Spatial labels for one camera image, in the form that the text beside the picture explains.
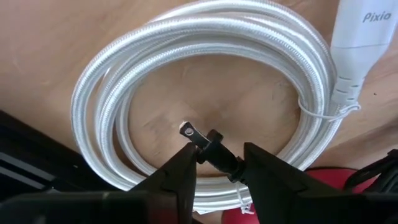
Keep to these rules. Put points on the black aluminium table frame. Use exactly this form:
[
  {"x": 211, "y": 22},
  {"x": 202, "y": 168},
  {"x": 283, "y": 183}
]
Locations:
[{"x": 31, "y": 161}]

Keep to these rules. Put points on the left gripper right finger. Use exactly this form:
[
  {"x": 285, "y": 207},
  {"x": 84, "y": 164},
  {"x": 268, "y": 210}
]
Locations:
[{"x": 273, "y": 193}]

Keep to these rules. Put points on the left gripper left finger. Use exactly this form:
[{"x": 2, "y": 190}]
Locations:
[{"x": 168, "y": 186}]

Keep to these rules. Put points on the red desk lamp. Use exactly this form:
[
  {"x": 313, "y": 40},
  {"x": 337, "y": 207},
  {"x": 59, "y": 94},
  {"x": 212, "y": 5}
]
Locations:
[{"x": 329, "y": 177}]

